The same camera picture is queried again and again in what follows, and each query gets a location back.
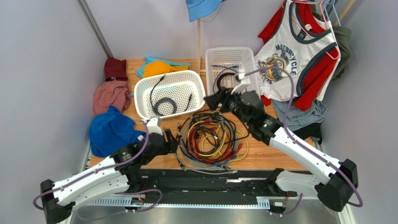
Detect white oval perforated basket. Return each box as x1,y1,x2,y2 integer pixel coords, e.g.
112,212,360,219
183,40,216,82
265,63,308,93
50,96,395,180
134,70,206,119

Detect blue cloth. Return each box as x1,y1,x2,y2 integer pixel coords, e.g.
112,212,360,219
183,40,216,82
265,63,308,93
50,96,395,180
88,105,146,158

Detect white slotted cable duct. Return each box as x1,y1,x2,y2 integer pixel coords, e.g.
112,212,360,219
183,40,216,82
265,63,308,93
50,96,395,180
88,196,270,210

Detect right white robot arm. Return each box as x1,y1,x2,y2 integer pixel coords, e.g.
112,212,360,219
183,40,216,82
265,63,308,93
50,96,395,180
204,88,363,212

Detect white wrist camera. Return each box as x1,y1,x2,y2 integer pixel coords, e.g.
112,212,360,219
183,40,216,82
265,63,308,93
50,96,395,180
145,116,163,135
231,73,250,94

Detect red ethernet cable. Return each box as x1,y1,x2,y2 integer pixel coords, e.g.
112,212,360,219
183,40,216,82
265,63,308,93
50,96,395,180
186,119,244,159

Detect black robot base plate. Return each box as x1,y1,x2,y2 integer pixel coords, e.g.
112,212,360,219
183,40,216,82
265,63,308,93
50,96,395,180
126,169,298,204

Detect white rectangular perforated basket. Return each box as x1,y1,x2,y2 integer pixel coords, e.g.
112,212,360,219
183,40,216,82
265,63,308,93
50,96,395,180
205,47,261,99

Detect black garment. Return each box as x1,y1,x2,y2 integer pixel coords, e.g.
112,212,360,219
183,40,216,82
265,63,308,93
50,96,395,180
293,123,323,144

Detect pink clothes hanger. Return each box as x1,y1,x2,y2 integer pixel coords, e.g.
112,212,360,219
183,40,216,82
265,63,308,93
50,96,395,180
277,0,341,64

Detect red shirt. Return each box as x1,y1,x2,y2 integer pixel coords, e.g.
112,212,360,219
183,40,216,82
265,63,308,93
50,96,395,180
258,2,341,112

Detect orange cloth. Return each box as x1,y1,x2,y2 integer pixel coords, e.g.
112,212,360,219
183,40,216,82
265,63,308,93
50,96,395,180
143,61,191,78

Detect dark red cloth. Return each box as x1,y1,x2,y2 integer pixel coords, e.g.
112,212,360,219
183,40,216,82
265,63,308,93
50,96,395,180
104,57,128,82

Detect denim jeans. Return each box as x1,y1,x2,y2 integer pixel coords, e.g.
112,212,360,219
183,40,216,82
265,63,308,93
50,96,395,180
271,99,329,131

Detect blue ethernet cable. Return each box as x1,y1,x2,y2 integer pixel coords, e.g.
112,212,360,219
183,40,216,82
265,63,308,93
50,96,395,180
210,64,240,94
186,154,238,165

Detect white motorcycle tank top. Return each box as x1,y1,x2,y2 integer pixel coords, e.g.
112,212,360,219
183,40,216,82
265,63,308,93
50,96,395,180
254,0,341,103

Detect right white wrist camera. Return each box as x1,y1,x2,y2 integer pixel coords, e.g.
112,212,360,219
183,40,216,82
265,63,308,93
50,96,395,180
231,73,250,94

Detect blue bucket hat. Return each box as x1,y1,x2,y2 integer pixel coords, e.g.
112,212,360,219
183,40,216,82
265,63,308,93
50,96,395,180
185,0,225,22

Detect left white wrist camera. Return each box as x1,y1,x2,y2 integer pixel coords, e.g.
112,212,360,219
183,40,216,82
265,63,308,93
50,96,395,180
145,116,163,135

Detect aluminium frame post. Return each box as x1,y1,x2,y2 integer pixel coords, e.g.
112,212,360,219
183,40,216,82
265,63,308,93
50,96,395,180
76,0,113,58

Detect olive green garment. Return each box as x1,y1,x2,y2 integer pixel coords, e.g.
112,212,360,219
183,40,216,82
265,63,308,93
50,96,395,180
310,13,352,82

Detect teal cloth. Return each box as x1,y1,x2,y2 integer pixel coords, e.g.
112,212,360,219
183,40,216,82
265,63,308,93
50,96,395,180
135,57,191,78

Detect yellow ethernet cable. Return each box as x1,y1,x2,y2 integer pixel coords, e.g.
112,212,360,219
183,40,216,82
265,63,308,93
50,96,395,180
185,119,250,162

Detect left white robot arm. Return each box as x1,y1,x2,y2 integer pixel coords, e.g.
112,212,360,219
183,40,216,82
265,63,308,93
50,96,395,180
39,129,178,224

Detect thin black cable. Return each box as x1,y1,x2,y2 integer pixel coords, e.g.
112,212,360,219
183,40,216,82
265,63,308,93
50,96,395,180
178,107,250,164

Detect black coiled cable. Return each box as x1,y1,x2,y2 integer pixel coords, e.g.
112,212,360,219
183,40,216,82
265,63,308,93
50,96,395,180
216,72,238,92

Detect pink cloth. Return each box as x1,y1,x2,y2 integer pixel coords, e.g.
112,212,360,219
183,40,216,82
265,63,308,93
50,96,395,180
92,80,131,116

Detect grey ethernet cable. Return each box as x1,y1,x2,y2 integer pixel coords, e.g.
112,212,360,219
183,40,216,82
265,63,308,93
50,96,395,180
174,115,238,175

